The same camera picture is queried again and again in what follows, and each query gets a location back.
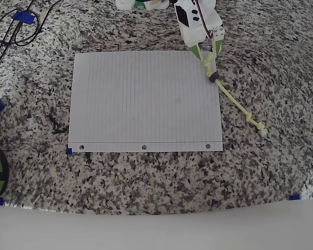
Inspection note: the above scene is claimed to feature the yellow knotted rope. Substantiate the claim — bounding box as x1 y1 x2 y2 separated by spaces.
203 53 268 138

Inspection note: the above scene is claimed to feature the lined paper sheet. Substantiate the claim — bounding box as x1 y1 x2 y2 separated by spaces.
67 50 224 153

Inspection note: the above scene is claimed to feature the red white servo wire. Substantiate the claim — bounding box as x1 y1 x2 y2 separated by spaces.
192 0 215 40

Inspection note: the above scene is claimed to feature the thin black cable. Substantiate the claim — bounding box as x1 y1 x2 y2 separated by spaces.
0 0 37 80
0 0 63 47

